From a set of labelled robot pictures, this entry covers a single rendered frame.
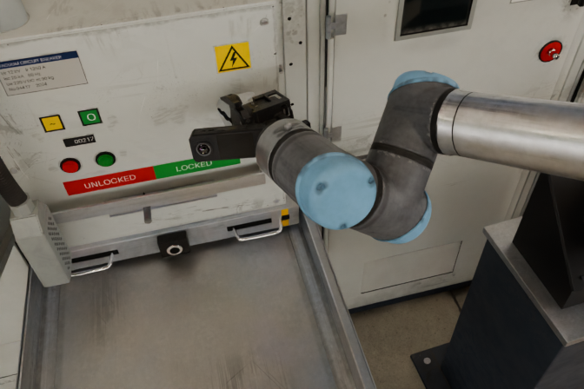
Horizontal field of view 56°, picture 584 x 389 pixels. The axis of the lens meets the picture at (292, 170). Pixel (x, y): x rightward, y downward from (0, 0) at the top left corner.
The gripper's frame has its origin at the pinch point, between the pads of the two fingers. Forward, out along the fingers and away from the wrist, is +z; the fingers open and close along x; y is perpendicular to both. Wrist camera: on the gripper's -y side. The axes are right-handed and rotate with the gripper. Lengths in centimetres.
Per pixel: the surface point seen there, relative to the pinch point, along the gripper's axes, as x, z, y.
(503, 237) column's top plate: -52, -10, 57
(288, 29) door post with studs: 3.1, 17.7, 23.4
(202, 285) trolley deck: -37.9, 3.8, -11.4
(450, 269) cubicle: -101, 29, 76
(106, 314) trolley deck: -37.1, 6.9, -30.3
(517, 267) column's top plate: -54, -18, 54
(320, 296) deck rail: -41.3, -10.3, 8.0
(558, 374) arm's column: -79, -31, 55
